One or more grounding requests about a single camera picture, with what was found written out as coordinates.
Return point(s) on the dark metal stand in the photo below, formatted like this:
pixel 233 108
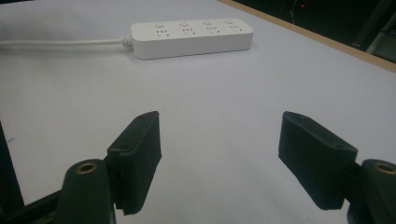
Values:
pixel 375 28

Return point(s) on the white power strip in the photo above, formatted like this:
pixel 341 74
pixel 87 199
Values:
pixel 190 39

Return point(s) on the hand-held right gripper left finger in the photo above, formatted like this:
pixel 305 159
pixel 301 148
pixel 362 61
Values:
pixel 137 161

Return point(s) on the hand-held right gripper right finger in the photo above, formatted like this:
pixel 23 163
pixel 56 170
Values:
pixel 314 161

